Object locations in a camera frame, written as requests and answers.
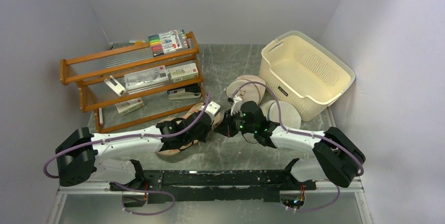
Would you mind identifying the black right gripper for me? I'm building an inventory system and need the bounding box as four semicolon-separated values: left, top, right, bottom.
215;108;257;137

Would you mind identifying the floral mesh laundry bag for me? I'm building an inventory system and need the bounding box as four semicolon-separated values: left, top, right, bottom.
156;102;223;155

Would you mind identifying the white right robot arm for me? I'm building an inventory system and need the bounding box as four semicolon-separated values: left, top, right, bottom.
215;102;366;189

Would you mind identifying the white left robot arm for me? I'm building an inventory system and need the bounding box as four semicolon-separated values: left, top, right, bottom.
55;111;218;190

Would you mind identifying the white mesh bag beige zipper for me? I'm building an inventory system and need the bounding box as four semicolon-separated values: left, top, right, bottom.
226;75;266;105

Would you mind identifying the white mesh bag grey zipper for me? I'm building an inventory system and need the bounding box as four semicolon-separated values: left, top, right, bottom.
260;100;302;129

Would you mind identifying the cream plastic laundry basket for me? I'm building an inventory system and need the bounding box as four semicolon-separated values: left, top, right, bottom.
259;30;356;121

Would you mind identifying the black white stapler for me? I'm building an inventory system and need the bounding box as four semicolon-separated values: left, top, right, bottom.
167;88;202;100

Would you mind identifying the green white staples box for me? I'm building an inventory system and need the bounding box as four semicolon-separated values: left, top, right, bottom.
169;63;199;83

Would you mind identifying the grey printed flat box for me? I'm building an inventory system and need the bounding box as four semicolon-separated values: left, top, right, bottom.
124;66;169;94

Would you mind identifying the orange wooden shelf rack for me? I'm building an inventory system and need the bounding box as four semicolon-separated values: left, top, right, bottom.
59;31;205;133

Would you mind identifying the small green staples box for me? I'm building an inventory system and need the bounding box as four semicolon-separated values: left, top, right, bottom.
115;98;144;115

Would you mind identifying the white clip tool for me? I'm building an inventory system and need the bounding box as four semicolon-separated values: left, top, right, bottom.
103;76;126;97

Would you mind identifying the colour marker pen pack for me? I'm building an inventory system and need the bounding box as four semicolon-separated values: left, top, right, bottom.
149;30;190;57

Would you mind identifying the white red pen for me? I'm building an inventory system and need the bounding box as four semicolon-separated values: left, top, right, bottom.
98;108;103;126

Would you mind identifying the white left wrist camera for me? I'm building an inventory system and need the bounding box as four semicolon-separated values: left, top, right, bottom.
200;101;221;117

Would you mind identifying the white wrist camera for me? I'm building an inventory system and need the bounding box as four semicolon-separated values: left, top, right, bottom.
228;95;242;115
200;101;221;117

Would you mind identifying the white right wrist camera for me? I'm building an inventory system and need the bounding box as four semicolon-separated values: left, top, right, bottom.
228;95;242;115

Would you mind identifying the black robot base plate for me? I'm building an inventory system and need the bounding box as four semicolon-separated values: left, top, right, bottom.
126;169;316;204

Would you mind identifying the aluminium frame rail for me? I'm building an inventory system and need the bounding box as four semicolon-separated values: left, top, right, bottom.
48;169;372;223

